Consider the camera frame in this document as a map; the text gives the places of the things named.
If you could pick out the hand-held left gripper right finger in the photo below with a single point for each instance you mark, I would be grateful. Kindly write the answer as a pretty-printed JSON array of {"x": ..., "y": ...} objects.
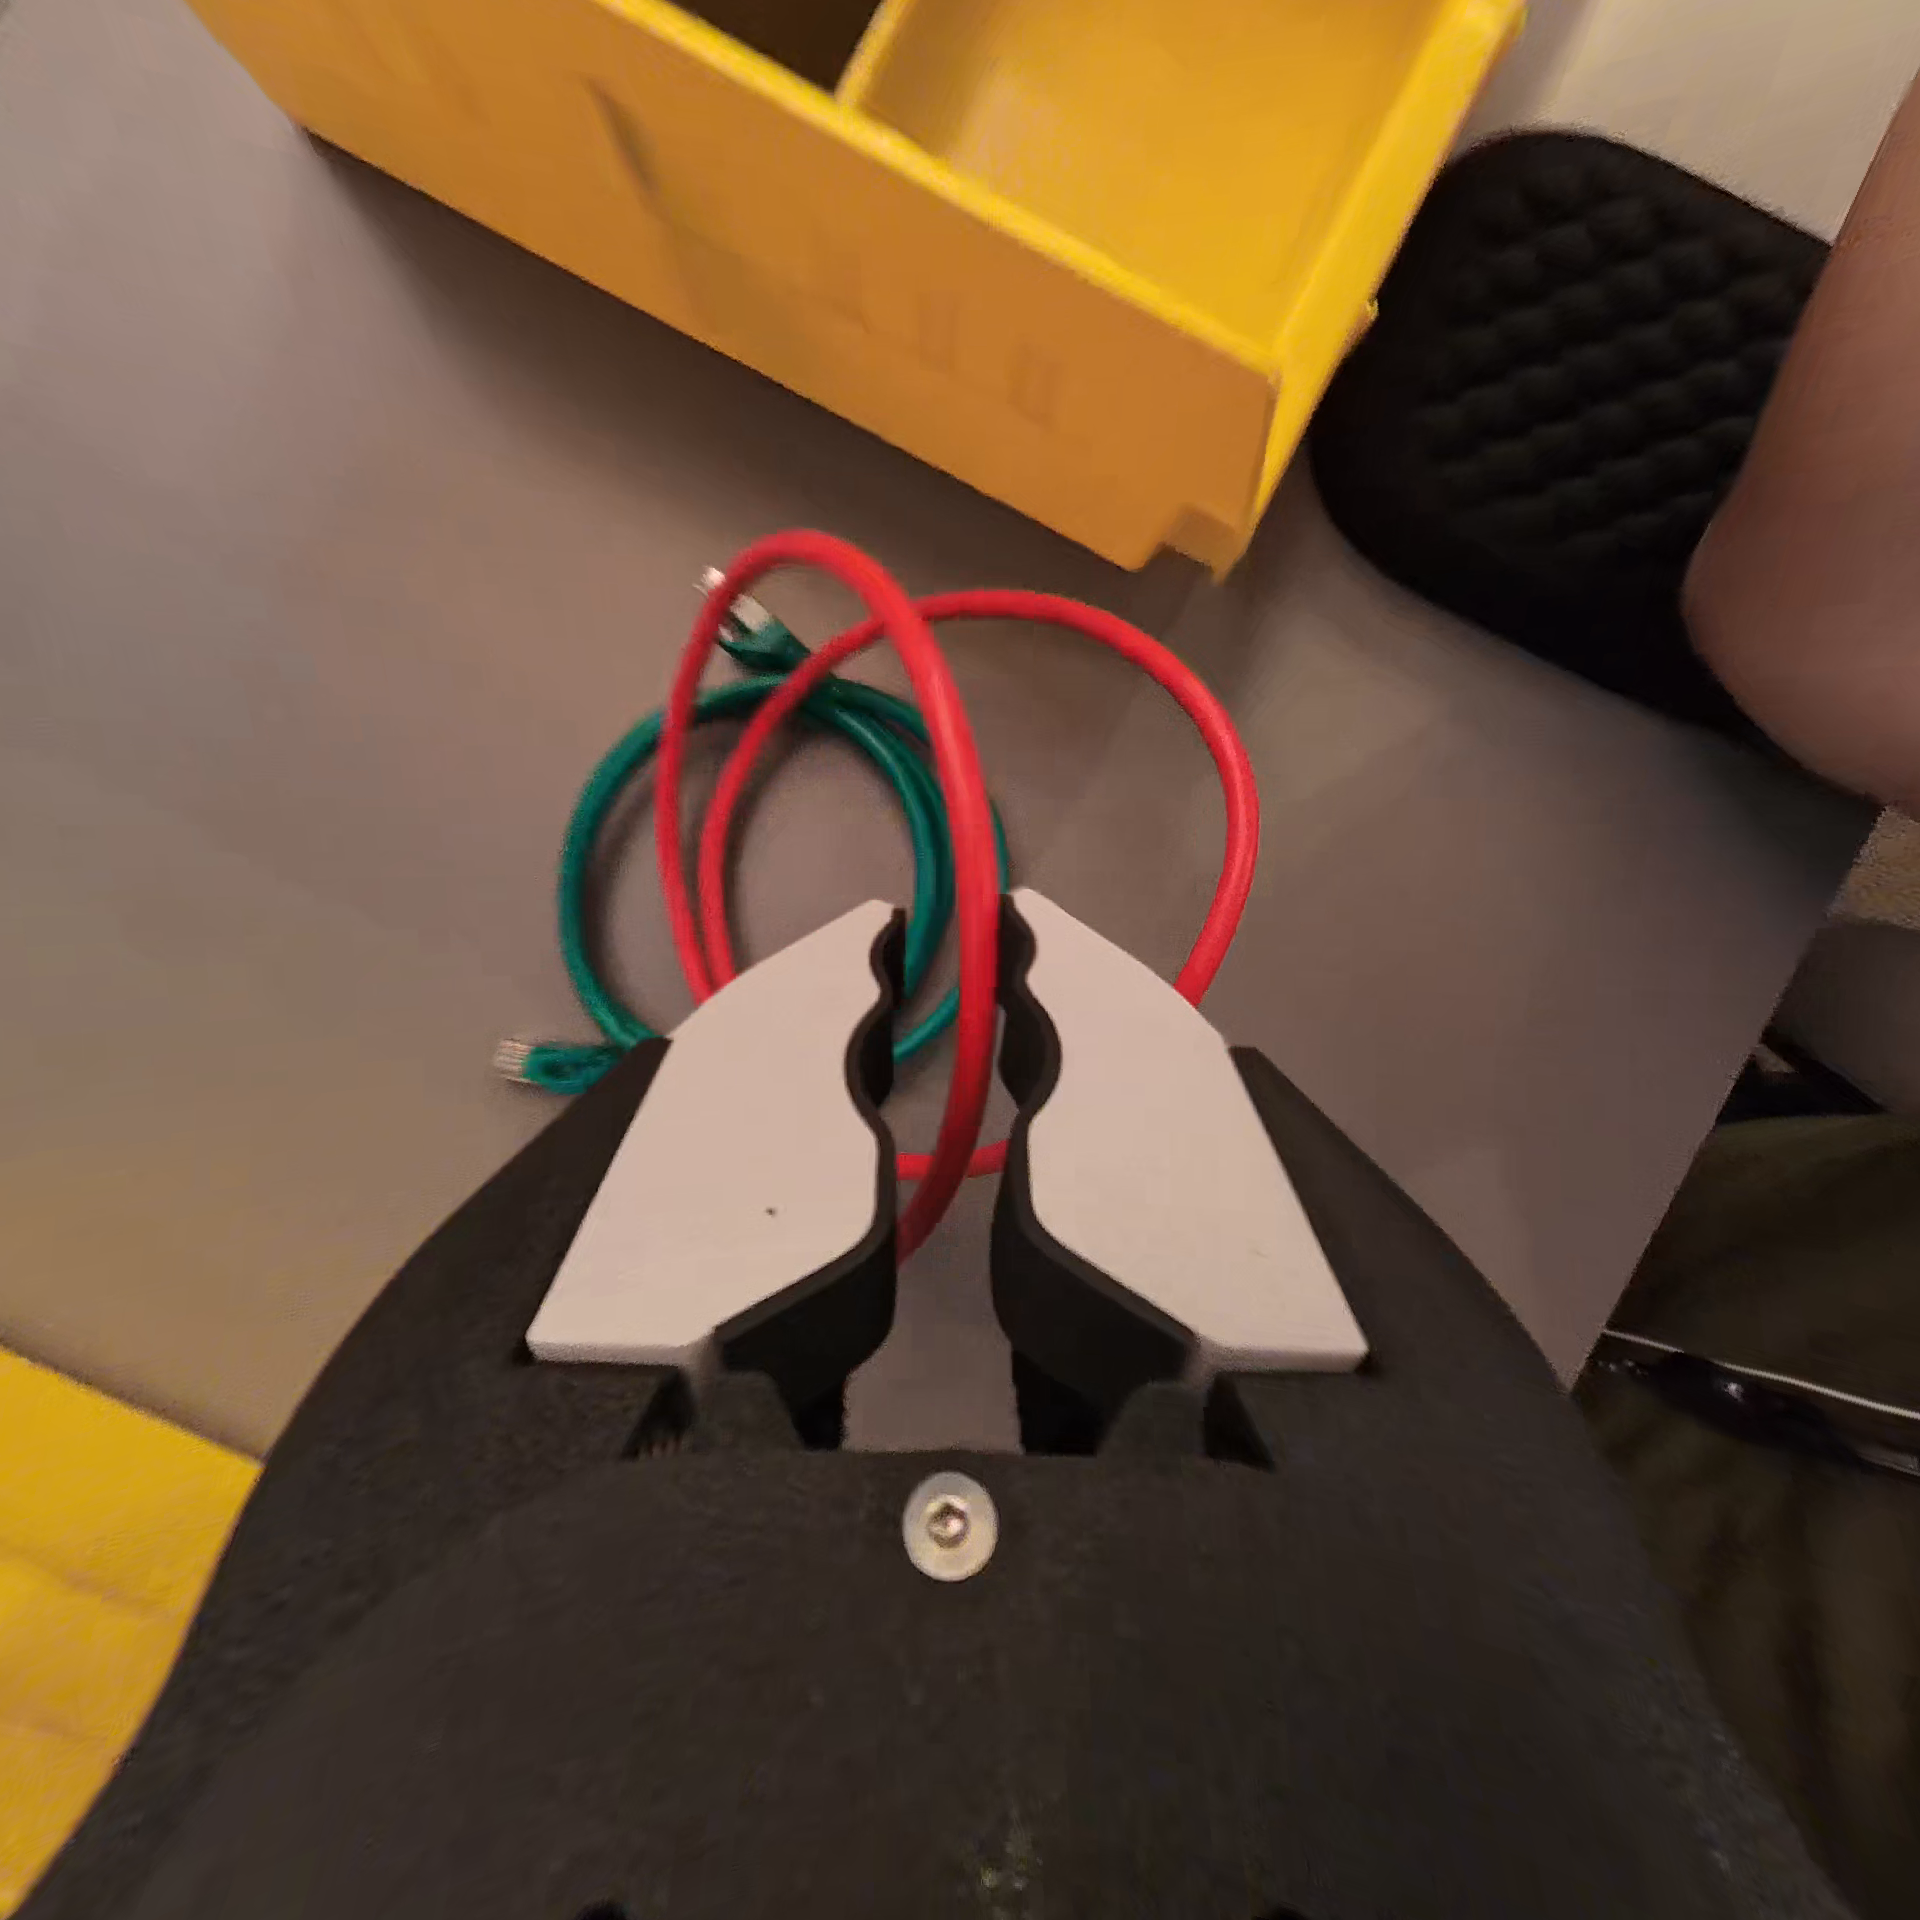
[{"x": 1184, "y": 1198}]

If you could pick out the person's right forearm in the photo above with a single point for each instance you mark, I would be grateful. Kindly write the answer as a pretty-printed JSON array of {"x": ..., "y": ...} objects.
[{"x": 1834, "y": 526}]

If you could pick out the black bin divider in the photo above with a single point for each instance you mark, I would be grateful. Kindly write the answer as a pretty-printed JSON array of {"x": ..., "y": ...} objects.
[{"x": 781, "y": 29}]

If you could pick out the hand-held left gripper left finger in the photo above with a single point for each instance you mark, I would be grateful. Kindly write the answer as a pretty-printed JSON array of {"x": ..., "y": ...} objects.
[{"x": 716, "y": 1183}]

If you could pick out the black quilted cushion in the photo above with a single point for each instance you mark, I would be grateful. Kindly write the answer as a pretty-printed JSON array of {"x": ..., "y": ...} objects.
[{"x": 1582, "y": 376}]

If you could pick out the yellow plastic bin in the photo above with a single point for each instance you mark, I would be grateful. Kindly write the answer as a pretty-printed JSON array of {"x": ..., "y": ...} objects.
[
  {"x": 748, "y": 227},
  {"x": 85, "y": 1576}
]

